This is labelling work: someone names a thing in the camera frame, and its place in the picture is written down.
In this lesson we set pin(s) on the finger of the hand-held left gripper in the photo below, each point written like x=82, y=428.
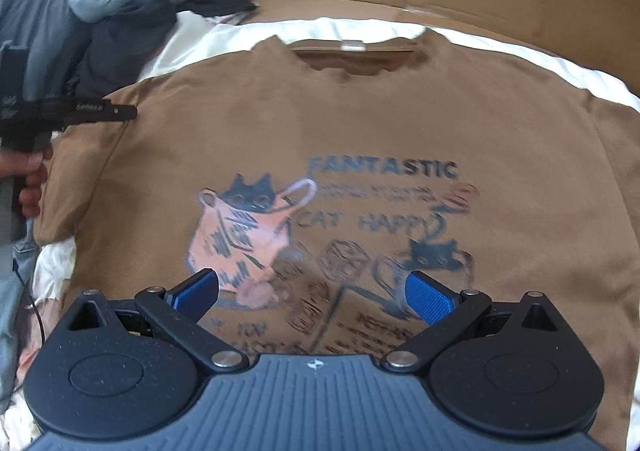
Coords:
x=122, y=113

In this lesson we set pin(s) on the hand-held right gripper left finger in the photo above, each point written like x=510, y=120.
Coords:
x=197, y=291

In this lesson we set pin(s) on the dark grey pillow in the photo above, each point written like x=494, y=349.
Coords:
x=30, y=11

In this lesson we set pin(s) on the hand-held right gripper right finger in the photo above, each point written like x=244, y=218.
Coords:
x=427, y=298

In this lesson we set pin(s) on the dark grey cloth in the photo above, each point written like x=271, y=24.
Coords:
x=125, y=46

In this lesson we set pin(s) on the brown printed t-shirt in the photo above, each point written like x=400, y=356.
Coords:
x=450, y=106

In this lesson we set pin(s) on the person's left hand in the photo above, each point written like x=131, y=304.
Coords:
x=32, y=186

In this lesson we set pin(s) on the cream bear print bed sheet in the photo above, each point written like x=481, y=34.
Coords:
x=210, y=38

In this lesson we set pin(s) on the blue jeans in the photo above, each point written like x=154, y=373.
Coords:
x=10, y=306

